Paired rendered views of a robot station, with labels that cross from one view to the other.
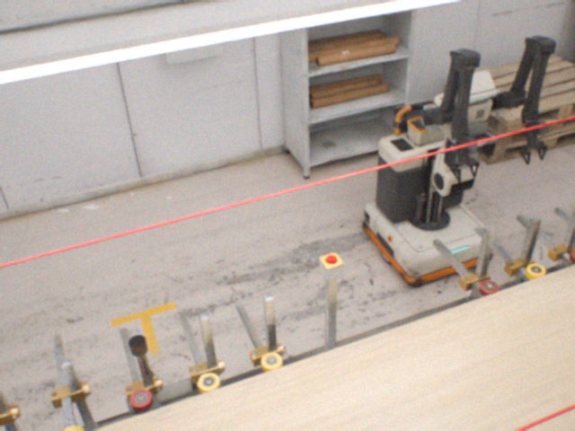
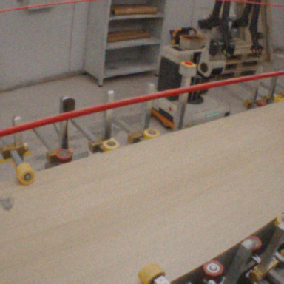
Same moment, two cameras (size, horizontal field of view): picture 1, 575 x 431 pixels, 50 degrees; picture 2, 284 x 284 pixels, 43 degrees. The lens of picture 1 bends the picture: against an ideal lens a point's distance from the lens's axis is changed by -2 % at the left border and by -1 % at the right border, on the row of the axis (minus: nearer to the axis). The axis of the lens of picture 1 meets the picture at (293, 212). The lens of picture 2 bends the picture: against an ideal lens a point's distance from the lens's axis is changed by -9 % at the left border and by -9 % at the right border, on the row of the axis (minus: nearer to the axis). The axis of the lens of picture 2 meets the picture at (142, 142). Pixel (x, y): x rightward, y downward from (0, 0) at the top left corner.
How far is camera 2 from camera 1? 113 cm
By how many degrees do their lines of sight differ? 17
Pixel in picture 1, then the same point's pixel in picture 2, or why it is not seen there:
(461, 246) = (214, 112)
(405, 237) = not seen: hidden behind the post
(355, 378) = (211, 140)
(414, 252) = (188, 114)
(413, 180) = not seen: hidden behind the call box
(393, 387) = (236, 143)
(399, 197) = (176, 81)
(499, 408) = not seen: outside the picture
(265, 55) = (79, 12)
